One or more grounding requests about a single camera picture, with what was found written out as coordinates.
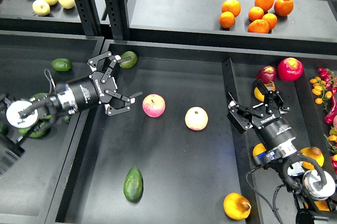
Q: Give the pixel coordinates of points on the dark avocado at left edge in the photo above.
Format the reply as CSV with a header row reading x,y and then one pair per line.
x,y
3,128

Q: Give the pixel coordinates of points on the green avocado middle pile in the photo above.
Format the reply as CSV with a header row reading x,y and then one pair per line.
x,y
47,117

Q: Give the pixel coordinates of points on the orange right lower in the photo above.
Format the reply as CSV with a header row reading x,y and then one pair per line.
x,y
271,19

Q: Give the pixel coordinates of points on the yellow pear upper right tray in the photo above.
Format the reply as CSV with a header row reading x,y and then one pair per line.
x,y
259,96

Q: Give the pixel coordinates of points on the cherry tomato bunch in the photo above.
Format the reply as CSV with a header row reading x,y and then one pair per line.
x,y
323,87

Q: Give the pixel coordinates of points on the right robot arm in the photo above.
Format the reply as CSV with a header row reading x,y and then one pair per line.
x,y
301,175

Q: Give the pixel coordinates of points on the dark green avocado top pile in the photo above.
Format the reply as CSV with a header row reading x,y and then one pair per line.
x,y
40,96

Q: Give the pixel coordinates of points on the green avocado lower pile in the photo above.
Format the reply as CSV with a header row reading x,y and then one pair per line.
x,y
31,133

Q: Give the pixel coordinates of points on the dark avocado right of pile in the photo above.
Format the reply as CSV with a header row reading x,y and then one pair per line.
x,y
66,118

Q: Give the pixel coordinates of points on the black shelf upright left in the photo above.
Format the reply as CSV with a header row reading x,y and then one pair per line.
x,y
89,17

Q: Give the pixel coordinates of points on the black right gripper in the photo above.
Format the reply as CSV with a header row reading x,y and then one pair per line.
x,y
266,117

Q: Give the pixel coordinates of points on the orange top right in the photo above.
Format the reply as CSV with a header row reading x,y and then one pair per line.
x,y
283,7

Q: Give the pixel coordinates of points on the pale yellow pear front left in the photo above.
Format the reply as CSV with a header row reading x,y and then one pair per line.
x,y
41,8

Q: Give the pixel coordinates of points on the dark red pear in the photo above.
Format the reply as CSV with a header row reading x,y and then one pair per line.
x,y
266,74

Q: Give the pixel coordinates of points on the large red apple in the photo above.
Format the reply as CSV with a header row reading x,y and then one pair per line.
x,y
290,69

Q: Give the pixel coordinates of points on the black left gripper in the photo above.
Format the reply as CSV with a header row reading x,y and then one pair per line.
x,y
100,86

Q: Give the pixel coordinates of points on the pale yellow pear right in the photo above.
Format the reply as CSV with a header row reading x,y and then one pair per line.
x,y
67,4

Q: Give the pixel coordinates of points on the pale yellow pink apple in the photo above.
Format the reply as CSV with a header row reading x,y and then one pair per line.
x,y
196,118

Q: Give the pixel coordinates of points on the orange far left lower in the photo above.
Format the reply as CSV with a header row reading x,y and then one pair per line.
x,y
226,19

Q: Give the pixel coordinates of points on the black left tray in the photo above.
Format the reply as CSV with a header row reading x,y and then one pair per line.
x,y
28,187

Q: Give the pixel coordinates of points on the green avocado tray corner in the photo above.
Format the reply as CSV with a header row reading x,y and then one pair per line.
x,y
129,63

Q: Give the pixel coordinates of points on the orange top centre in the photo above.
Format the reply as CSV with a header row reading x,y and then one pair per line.
x,y
265,5

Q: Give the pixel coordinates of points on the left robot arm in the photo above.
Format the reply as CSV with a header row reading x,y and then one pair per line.
x,y
39,114

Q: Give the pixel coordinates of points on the black shelf upright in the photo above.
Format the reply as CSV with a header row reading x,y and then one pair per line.
x,y
118,18
89,17

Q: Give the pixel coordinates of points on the orange bottom front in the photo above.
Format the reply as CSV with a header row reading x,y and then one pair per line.
x,y
259,26

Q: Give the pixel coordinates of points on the orange small centre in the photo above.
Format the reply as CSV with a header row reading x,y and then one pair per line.
x,y
255,13

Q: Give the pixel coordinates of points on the black shelf upright right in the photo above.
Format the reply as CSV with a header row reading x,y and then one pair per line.
x,y
118,18

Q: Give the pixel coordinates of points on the pink red apple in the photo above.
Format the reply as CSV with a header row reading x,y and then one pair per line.
x,y
153,105

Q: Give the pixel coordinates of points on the black centre tray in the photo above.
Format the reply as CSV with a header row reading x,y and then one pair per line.
x,y
186,173

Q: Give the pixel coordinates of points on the red chili pepper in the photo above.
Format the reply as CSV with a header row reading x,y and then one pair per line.
x,y
328,119

